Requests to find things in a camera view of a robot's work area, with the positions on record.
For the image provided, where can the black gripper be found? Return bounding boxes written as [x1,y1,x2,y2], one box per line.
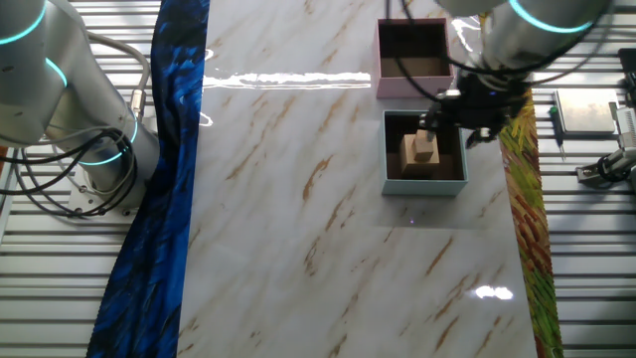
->
[418,72,531,149]

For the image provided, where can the medium wooden cube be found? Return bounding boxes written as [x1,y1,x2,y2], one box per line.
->
[413,137,440,163]

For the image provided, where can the large wooden cube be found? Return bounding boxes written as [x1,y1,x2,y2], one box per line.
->
[398,132,442,181]

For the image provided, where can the pink open box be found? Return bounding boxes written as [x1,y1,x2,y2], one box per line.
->
[373,18,456,99]

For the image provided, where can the light blue open box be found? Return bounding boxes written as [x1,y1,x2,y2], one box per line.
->
[380,108,470,198]

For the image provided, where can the yellow green patterned cloth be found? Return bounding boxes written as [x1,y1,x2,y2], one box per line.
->
[476,12,565,358]

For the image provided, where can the square silver metal plate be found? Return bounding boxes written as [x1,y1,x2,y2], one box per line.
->
[554,88,620,136]

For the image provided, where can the white ribbed device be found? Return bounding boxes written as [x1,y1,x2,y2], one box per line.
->
[609,101,636,150]

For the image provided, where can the black device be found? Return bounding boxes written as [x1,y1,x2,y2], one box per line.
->
[617,48,636,108]

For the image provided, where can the white marble pattern sheet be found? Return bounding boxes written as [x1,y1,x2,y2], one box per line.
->
[176,0,541,358]

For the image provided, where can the blue patterned cloth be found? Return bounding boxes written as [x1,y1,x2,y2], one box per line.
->
[84,0,211,358]

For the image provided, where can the green handled screwdriver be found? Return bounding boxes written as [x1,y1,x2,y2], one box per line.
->
[549,104,567,163]

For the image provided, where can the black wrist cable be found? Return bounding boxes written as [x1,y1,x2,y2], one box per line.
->
[401,0,481,74]
[385,0,436,99]

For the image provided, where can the metal clamp bracket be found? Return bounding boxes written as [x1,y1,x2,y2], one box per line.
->
[575,146,636,193]

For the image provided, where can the grey hose with metal connector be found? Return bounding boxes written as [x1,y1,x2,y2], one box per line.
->
[81,29,153,123]

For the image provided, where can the black arm base cables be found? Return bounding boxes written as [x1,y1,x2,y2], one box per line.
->
[0,126,141,219]

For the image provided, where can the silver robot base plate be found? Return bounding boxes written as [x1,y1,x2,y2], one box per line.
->
[67,176,140,225]

